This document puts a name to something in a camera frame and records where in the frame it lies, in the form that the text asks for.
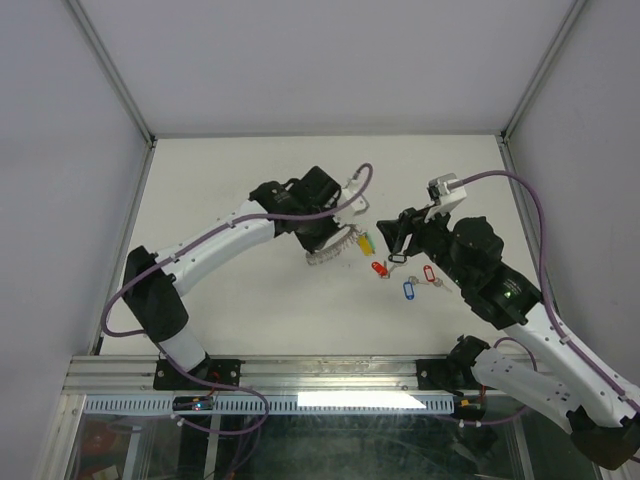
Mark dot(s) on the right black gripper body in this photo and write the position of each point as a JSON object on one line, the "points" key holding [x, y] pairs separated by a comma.
{"points": [[430, 237]]}

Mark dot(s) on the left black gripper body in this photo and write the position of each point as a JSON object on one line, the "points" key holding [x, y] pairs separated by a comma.
{"points": [[313, 230]]}

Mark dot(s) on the keyring with yellow handle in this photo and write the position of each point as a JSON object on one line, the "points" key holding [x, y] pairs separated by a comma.
{"points": [[345, 239]]}

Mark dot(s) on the yellow tag key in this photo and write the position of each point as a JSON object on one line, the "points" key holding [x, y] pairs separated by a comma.
{"points": [[364, 244]]}

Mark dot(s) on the red tag key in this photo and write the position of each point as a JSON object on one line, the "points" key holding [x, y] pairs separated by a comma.
{"points": [[432, 279], [383, 269]]}

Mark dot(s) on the bright green tag key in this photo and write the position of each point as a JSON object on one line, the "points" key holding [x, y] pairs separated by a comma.
{"points": [[370, 242]]}

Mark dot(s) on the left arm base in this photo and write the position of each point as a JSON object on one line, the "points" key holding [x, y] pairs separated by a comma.
{"points": [[224, 371]]}

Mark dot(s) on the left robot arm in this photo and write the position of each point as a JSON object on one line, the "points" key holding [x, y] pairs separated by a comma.
{"points": [[156, 300]]}

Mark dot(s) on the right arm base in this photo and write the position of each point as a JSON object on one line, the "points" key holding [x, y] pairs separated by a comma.
{"points": [[452, 373]]}

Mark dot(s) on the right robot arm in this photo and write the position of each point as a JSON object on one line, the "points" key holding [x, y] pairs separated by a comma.
{"points": [[602, 421]]}

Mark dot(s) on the blue tag key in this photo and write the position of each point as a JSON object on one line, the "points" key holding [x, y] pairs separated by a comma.
{"points": [[410, 286]]}

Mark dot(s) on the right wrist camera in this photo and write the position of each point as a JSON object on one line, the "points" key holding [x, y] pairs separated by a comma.
{"points": [[446, 193]]}

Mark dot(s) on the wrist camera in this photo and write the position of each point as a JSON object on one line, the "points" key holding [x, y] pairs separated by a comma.
{"points": [[446, 193], [353, 205]]}

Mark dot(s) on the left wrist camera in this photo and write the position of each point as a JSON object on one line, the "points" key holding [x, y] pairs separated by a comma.
{"points": [[353, 205]]}

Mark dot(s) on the white slotted cable duct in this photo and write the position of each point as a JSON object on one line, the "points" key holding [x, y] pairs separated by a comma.
{"points": [[309, 403]]}

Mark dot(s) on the aluminium mounting rail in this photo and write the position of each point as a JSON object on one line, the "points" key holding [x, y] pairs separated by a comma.
{"points": [[266, 374]]}

